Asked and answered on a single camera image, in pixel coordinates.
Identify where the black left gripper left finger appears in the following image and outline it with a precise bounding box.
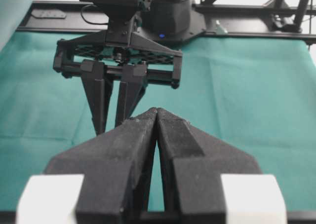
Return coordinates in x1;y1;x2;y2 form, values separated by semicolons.
44;108;158;224

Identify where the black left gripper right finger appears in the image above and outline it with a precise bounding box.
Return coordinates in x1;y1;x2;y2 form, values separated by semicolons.
156;108;262;224

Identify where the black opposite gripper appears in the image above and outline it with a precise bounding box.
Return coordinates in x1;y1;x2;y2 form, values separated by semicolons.
53;16;182;135

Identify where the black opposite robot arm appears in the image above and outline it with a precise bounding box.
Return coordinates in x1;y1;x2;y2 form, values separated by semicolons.
44;0;262;224

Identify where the black cable loop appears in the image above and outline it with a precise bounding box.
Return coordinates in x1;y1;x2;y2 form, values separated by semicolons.
80;3;110;26

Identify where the black metal frame rail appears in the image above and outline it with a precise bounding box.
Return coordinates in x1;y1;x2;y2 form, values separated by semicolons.
17;1;316;45

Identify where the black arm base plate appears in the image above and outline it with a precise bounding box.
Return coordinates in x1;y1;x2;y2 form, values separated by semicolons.
154;5;206;46

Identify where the black camera tripod stand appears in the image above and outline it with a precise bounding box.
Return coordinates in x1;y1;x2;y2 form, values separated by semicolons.
263;0;313;33

